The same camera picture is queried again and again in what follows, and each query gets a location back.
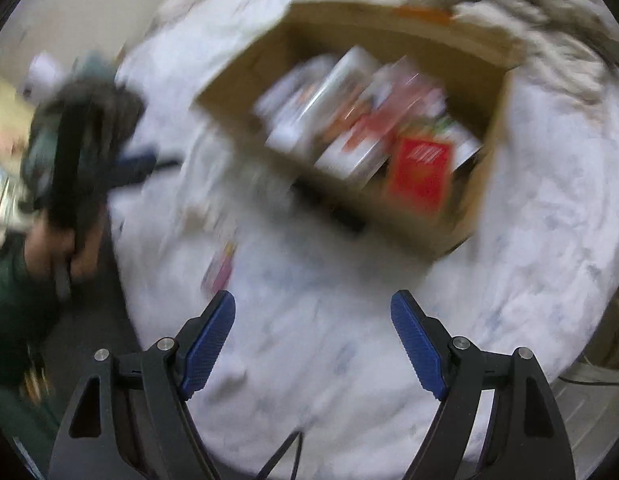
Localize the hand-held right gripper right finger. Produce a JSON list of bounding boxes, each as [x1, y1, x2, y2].
[[389, 290, 575, 480]]

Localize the white floral bed sheet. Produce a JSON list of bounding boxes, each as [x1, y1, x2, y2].
[[109, 0, 619, 480]]

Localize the brown cardboard box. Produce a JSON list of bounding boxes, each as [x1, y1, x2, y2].
[[192, 0, 520, 261]]

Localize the camouflage cloth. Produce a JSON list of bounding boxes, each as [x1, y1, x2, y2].
[[34, 50, 145, 131]]

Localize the thin dark cable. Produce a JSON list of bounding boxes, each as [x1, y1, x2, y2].
[[559, 374, 619, 390]]

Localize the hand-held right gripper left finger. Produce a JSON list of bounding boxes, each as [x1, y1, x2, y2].
[[49, 290, 237, 480]]

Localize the red packet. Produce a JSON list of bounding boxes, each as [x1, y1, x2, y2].
[[384, 135, 455, 216]]

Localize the person's left forearm green sleeve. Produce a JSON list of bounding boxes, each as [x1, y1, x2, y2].
[[0, 245, 62, 386]]

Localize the black cable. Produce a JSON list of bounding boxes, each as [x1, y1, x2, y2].
[[256, 430, 305, 480]]

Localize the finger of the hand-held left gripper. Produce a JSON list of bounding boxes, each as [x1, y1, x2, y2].
[[114, 147, 180, 186]]

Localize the person's left hand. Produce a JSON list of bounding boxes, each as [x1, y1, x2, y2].
[[26, 210, 110, 281]]

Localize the tall white carton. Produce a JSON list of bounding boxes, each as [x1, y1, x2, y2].
[[266, 45, 380, 156]]

